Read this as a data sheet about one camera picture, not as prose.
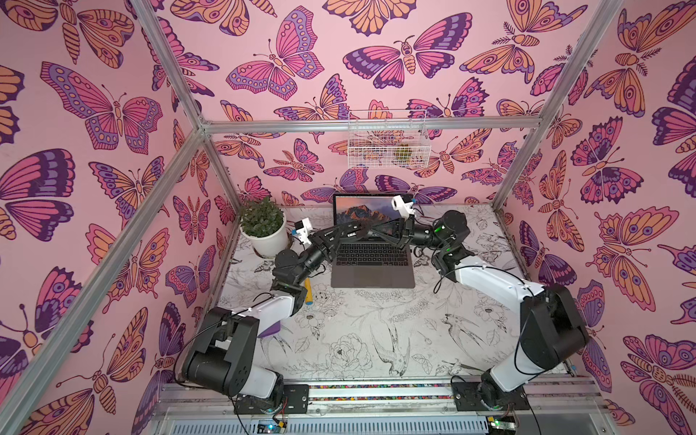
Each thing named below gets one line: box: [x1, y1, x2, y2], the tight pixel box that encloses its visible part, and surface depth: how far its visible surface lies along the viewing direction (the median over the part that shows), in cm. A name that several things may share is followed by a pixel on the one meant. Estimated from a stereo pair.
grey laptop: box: [330, 193, 416, 289], surface depth 102 cm
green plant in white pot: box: [239, 196, 289, 257], surface depth 96 cm
